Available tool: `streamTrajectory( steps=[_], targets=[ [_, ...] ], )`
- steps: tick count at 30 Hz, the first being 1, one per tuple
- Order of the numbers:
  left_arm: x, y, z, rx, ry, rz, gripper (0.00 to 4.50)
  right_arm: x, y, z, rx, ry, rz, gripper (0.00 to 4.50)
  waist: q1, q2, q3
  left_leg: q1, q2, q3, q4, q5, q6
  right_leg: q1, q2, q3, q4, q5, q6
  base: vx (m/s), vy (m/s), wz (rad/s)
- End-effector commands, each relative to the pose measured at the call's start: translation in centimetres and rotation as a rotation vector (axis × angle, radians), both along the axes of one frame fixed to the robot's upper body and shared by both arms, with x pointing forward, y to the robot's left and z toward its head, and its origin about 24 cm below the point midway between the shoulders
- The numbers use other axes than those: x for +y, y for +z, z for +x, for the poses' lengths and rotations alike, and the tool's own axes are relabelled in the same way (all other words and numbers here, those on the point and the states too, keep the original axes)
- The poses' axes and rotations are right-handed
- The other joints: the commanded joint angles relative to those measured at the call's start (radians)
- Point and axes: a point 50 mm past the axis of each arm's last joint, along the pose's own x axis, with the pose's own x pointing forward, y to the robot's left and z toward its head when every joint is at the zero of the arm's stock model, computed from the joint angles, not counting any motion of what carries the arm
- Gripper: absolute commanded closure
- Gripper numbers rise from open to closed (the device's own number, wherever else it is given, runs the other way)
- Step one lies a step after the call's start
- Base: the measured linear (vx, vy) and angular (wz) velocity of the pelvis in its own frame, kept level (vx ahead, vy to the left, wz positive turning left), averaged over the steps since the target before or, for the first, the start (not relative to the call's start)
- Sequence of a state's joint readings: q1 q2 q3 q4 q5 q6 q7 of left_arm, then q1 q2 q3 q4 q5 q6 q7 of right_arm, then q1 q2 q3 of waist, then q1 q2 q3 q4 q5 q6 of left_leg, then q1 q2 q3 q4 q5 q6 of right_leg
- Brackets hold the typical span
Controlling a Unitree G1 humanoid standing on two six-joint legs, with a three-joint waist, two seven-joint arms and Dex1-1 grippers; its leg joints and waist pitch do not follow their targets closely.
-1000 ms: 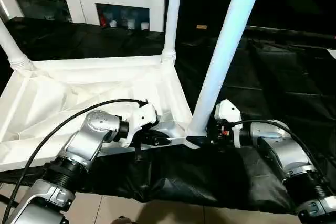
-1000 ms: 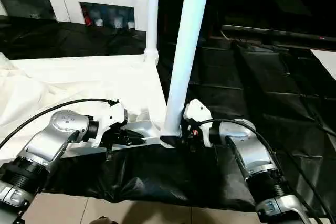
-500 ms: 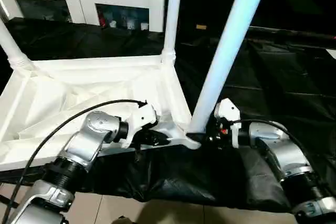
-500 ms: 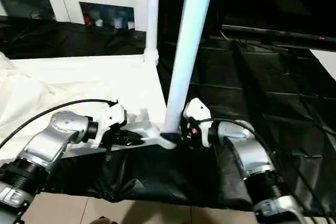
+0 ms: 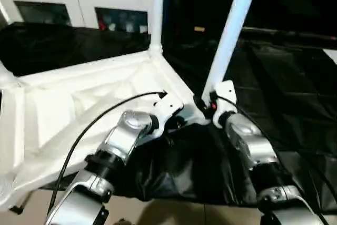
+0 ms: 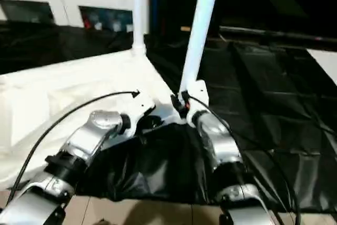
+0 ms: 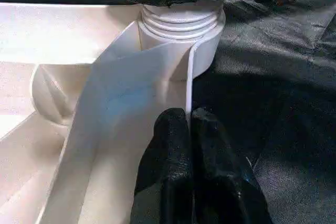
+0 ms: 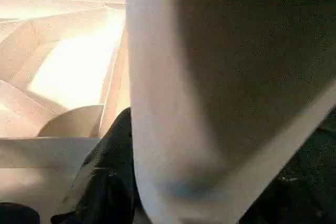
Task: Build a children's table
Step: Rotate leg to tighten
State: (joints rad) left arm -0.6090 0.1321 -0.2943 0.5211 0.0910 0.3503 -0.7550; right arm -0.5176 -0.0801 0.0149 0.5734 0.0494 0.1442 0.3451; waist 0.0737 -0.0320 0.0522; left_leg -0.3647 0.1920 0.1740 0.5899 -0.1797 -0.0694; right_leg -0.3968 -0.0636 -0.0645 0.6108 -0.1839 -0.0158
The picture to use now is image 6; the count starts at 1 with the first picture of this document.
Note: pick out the white plastic table top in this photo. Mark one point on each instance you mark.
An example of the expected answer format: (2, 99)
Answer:
(52, 88)

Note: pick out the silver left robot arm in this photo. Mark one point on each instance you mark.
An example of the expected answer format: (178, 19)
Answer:
(79, 146)

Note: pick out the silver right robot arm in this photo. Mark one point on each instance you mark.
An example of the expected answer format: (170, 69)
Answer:
(221, 151)

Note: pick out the small tan tag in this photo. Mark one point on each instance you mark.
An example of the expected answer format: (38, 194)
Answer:
(185, 29)

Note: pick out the black plastic mat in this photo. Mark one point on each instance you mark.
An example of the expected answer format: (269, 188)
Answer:
(274, 119)

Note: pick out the white flat board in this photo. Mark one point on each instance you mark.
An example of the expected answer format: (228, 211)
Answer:
(326, 61)

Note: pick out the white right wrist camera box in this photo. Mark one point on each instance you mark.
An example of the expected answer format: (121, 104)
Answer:
(197, 93)

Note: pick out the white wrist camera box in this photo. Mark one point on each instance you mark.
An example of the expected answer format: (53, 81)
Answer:
(197, 93)
(137, 106)

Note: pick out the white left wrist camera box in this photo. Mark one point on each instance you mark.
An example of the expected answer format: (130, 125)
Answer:
(137, 106)

